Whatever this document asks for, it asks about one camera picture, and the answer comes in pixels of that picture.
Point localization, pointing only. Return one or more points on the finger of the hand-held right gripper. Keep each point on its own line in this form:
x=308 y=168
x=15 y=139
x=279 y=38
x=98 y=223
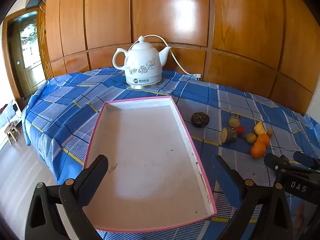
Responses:
x=272 y=161
x=306 y=159

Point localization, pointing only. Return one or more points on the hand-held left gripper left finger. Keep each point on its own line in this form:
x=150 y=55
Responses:
x=95 y=175

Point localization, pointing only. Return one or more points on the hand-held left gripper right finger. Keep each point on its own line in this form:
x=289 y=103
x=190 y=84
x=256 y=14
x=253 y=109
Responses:
x=221 y=177

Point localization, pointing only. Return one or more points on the dark purple passion fruit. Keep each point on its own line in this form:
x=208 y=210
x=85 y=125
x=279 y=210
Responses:
x=284 y=159

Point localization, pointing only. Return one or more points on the orange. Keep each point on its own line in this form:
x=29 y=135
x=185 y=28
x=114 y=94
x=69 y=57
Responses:
x=258 y=150
x=263 y=140

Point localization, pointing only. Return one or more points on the small round yellow fruit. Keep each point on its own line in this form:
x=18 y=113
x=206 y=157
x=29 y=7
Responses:
x=269 y=133
x=251 y=138

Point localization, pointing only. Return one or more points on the yellow fruit wedge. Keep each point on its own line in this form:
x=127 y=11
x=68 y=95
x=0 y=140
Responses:
x=260 y=128

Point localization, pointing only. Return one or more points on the small metal cup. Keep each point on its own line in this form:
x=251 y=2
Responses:
x=228 y=135

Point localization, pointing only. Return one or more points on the small red tomato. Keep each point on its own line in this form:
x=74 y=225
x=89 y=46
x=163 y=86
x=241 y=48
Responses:
x=240 y=130

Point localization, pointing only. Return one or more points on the pink-edged white cardboard box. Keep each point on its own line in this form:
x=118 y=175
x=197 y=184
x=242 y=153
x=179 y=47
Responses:
x=145 y=155

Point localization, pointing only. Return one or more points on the sugarcane piece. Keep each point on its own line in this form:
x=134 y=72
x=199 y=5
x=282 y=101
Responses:
x=234 y=120

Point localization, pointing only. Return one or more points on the dark brown wrinkled fruit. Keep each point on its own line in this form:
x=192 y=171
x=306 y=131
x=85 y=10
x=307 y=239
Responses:
x=200 y=120

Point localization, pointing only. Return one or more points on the blue checked tablecloth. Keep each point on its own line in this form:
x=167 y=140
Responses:
x=62 y=105

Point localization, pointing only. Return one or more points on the small wooden stool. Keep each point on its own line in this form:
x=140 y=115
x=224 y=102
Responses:
x=12 y=132

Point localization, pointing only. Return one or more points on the silver kettle base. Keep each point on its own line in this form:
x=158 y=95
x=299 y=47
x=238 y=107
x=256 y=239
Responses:
x=143 y=86

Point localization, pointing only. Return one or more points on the patterned cushion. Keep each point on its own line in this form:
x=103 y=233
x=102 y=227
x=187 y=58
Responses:
x=8 y=113

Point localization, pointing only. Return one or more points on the white ceramic electric kettle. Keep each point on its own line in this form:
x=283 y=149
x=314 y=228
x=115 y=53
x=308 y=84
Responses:
x=142 y=62

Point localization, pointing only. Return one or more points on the wooden wardrobe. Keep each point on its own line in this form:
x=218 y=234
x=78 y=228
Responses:
x=237 y=30

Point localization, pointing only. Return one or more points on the wooden door with glass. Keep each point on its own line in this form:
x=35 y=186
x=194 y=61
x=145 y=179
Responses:
x=27 y=55

